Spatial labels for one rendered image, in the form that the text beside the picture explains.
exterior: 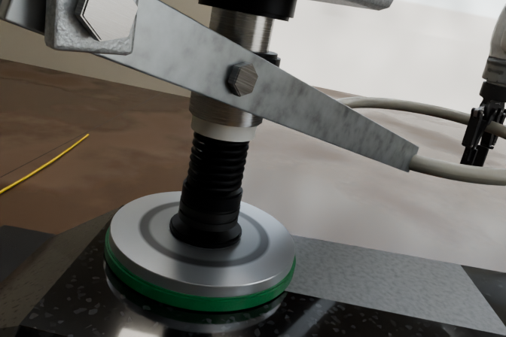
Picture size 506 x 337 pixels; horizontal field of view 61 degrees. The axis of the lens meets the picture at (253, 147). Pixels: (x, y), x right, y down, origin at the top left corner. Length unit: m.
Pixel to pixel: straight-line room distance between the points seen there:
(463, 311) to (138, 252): 0.37
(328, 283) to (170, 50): 0.33
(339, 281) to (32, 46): 5.93
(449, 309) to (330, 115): 0.26
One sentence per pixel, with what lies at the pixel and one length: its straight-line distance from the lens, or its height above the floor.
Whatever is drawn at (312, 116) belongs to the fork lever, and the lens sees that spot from 0.48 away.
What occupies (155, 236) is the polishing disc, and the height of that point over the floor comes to 0.88.
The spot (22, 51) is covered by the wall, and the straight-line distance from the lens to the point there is 6.35.
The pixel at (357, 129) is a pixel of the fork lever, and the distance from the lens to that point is 0.58.
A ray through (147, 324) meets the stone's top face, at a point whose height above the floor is 0.85.
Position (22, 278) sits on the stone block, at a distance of 0.54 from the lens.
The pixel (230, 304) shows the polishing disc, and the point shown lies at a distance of 0.44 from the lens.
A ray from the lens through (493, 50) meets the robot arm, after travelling 1.19.
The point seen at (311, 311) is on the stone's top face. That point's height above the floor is 0.85.
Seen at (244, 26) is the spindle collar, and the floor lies 1.11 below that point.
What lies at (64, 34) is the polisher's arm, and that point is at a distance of 0.26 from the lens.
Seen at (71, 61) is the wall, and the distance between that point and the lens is 6.04.
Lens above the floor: 1.12
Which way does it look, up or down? 17 degrees down
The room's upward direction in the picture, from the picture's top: 11 degrees clockwise
